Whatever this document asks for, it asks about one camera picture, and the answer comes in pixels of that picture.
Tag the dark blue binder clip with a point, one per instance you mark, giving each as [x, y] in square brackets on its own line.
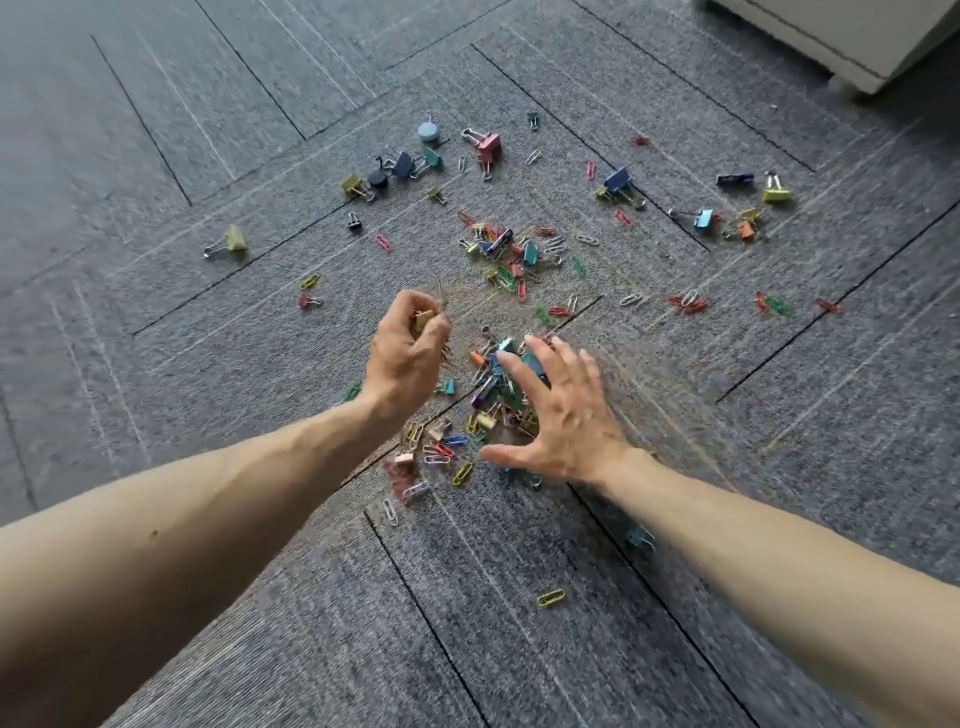
[735, 179]
[403, 165]

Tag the person's right forearm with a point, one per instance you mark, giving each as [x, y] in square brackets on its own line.
[787, 585]

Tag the yellow paper clip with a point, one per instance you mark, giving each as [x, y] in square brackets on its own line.
[551, 598]

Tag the orange binder clip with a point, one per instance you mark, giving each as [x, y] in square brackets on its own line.
[745, 229]

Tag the small red binder clip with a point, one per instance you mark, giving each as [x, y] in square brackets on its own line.
[306, 301]

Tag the yellow-green binder clip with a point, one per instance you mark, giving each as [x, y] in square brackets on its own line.
[234, 238]

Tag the light blue round magnet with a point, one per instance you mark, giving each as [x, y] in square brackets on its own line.
[429, 133]

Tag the person's left forearm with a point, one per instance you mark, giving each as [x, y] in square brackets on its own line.
[187, 540]

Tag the person's right little finger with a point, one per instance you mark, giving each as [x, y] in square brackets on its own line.
[594, 379]

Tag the white cabinet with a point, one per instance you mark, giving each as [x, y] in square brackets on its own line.
[847, 30]

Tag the person's right hand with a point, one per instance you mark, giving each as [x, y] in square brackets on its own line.
[574, 427]

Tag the pink binder clip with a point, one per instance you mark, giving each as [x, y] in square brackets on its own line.
[487, 144]

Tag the person's left hand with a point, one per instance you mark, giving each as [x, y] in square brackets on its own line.
[401, 360]

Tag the white paper clip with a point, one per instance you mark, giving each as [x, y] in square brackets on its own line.
[390, 512]
[532, 156]
[630, 299]

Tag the green paper clip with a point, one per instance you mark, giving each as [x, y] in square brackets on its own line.
[780, 305]
[352, 391]

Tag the person's right middle finger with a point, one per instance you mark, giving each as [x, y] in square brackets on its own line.
[546, 364]

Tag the scatter of mixed coloured clips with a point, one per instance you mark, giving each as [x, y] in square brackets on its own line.
[514, 259]

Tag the small teal binder clip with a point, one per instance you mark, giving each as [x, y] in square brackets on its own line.
[532, 120]

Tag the person's right thumb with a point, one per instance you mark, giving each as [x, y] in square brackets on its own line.
[506, 454]

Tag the heap of mixed coloured clips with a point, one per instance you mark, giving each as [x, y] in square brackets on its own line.
[487, 409]

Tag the person's left fingers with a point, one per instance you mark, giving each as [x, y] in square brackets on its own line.
[405, 307]

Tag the small black binder clip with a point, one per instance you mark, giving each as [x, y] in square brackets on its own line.
[354, 221]

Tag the light blue binder clip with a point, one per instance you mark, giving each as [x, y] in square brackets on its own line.
[703, 219]

